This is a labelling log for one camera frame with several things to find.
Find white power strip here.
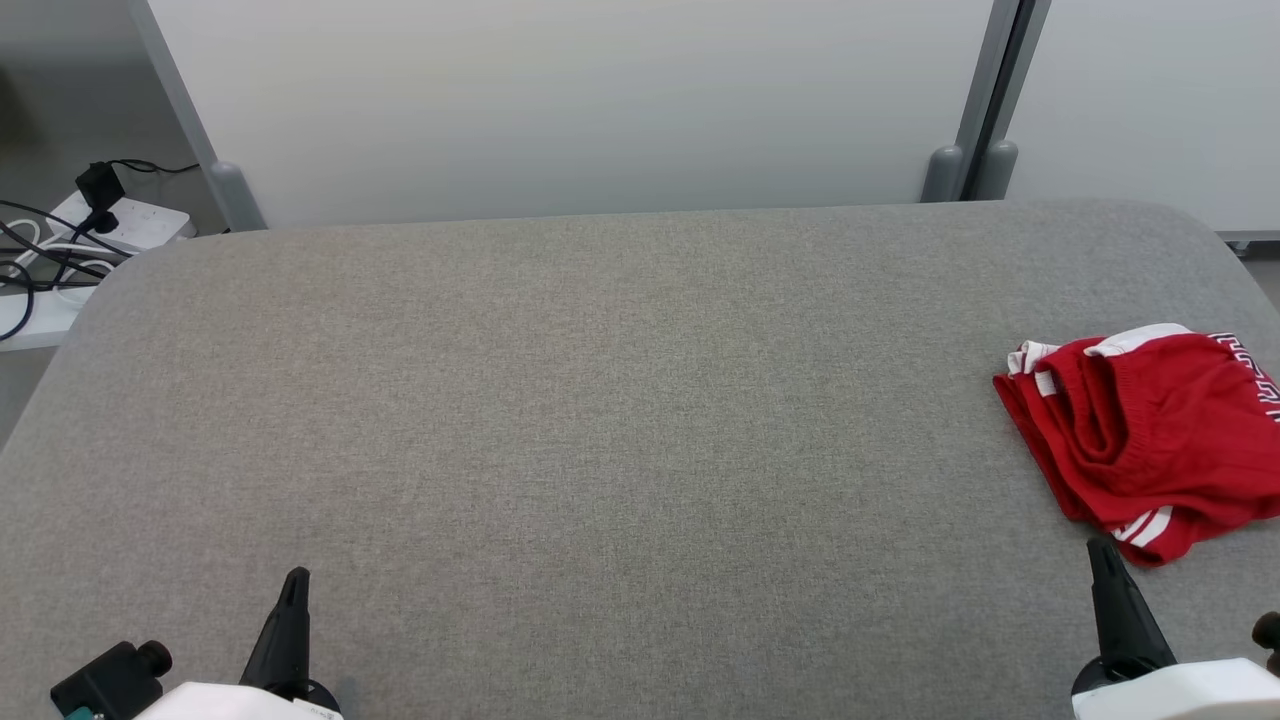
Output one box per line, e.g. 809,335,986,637
45,190,195,257
0,285,103,353

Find red basketball jersey white sleeves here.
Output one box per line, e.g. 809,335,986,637
1050,330,1280,568

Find black power adapter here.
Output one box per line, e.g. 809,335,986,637
74,160,128,237

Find grey partition post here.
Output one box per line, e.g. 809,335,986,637
920,0,1023,204
125,0,269,234
965,0,1053,202

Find red basketball shorts white trim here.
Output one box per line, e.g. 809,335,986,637
993,322,1280,536

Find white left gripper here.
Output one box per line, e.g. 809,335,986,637
135,567,346,720

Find white floor cable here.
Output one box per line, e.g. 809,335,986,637
0,215,116,306

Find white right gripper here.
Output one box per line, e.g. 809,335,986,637
1070,538,1280,720

